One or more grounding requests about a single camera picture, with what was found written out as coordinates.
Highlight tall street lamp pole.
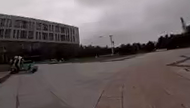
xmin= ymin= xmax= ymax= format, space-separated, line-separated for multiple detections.
xmin=98 ymin=34 xmax=117 ymax=57

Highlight grey paved plaza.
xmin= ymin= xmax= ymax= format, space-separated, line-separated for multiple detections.
xmin=0 ymin=46 xmax=190 ymax=108

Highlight row of dark trees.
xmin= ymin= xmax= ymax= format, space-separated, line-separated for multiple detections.
xmin=0 ymin=18 xmax=190 ymax=68

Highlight large grey multi-storey building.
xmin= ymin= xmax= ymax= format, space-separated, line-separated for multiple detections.
xmin=0 ymin=3 xmax=82 ymax=65

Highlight small green and white vehicle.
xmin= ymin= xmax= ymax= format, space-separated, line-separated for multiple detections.
xmin=8 ymin=54 xmax=40 ymax=76

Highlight construction crane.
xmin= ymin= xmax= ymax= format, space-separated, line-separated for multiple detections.
xmin=179 ymin=16 xmax=188 ymax=34

